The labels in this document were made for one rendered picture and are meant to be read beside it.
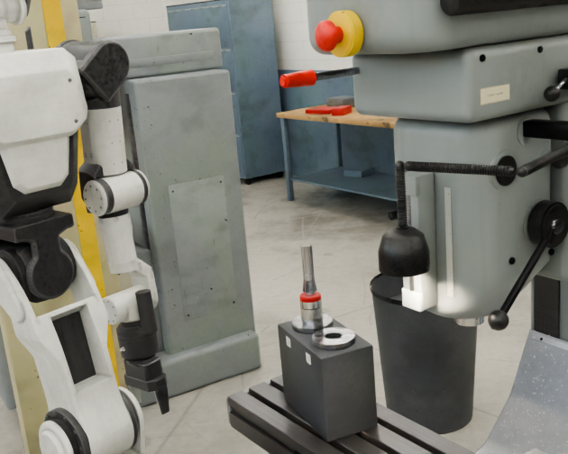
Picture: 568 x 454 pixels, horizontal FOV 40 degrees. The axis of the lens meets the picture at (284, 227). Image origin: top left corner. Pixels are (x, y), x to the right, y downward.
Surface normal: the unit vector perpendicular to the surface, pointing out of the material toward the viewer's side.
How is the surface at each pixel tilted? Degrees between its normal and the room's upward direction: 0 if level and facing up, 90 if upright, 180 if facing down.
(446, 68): 90
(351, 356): 90
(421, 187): 90
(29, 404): 90
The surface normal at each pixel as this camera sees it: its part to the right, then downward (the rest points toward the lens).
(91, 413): 0.65, -0.29
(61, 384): -0.66, 0.25
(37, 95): 0.75, 0.11
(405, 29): -0.44, 0.27
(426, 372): -0.15, 0.33
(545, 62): 0.58, 0.17
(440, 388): 0.07, 0.32
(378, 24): -0.81, 0.22
